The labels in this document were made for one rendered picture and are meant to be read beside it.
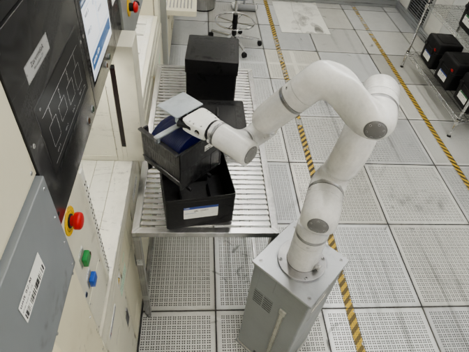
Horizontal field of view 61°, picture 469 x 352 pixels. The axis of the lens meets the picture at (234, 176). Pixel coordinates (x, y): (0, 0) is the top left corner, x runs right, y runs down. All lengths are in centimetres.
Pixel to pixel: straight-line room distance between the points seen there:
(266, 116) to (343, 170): 27
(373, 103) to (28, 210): 74
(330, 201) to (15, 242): 88
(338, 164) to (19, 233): 82
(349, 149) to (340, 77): 21
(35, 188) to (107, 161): 105
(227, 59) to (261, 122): 110
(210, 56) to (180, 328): 145
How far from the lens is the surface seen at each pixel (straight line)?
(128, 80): 151
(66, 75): 91
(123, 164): 175
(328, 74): 102
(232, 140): 122
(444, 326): 266
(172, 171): 142
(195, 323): 227
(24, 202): 73
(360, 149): 113
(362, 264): 265
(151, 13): 298
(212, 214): 160
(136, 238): 167
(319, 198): 124
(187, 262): 245
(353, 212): 290
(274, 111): 109
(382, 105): 99
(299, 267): 154
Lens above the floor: 207
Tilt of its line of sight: 45 degrees down
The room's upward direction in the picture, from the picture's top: 7 degrees clockwise
